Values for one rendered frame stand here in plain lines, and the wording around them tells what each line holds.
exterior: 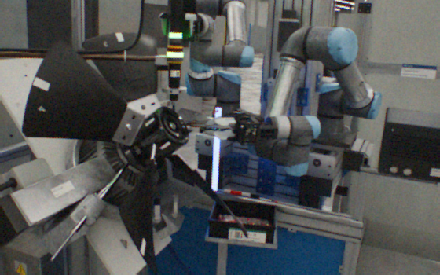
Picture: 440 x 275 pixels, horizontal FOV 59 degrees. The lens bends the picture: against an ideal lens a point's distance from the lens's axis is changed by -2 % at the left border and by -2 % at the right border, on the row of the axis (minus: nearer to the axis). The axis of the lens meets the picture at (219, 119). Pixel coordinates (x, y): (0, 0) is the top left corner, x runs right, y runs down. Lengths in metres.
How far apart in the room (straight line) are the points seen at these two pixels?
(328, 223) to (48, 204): 0.95
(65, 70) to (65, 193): 0.27
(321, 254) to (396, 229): 1.56
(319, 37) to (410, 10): 1.48
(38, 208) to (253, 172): 1.21
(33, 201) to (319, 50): 0.95
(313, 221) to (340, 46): 0.61
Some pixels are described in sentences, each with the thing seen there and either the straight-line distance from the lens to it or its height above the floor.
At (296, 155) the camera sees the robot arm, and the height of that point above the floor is 1.09.
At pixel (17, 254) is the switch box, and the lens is 1.30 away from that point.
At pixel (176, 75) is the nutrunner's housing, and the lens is 1.11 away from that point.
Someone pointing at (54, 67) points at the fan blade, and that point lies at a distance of 0.92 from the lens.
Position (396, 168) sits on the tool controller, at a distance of 1.35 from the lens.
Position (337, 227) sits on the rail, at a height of 0.82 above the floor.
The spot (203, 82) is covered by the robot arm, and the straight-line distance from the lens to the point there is 1.86.
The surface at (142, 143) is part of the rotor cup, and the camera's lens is 1.03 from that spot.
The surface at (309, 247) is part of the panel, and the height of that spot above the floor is 0.72.
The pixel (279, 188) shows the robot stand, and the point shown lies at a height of 0.77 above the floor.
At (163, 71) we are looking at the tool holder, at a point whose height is 1.35.
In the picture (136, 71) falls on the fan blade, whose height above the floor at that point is 1.34.
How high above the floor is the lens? 1.48
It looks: 13 degrees down
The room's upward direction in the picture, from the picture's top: 3 degrees clockwise
